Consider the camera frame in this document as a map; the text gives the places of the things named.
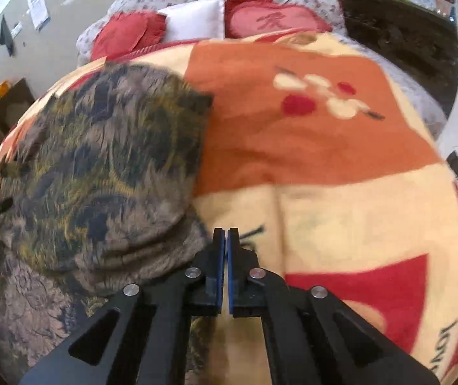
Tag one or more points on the dark carved wooden headboard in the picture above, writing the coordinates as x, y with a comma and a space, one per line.
393, 36

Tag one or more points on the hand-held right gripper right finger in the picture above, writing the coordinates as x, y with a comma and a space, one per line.
231, 256

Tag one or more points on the red and orange printed blanket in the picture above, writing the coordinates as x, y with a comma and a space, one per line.
313, 148

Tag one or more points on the dark floral print shirt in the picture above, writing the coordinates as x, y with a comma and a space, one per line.
92, 168

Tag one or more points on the dark wooden cabinet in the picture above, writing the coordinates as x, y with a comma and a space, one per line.
0, 128

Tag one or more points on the wall calendar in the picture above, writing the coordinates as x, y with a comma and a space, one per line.
37, 4

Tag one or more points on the red heart pillow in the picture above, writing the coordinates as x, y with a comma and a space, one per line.
273, 18
126, 34

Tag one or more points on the dark hanging cloth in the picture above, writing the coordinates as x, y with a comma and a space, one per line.
7, 36

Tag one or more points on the white pillow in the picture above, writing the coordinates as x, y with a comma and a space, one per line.
194, 20

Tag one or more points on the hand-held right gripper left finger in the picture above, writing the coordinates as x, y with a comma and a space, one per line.
221, 256

